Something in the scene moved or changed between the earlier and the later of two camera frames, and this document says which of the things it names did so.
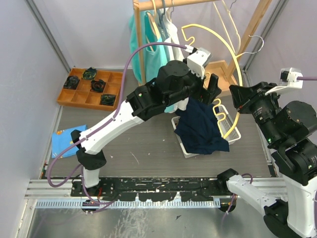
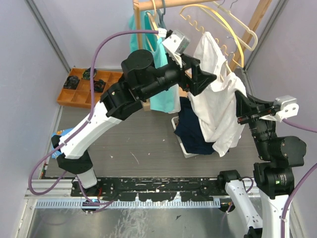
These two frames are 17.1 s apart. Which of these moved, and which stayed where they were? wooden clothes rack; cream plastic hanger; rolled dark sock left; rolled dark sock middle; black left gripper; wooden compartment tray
Moved: cream plastic hanger
Stayed: black left gripper; wooden clothes rack; rolled dark sock left; rolled dark sock middle; wooden compartment tray
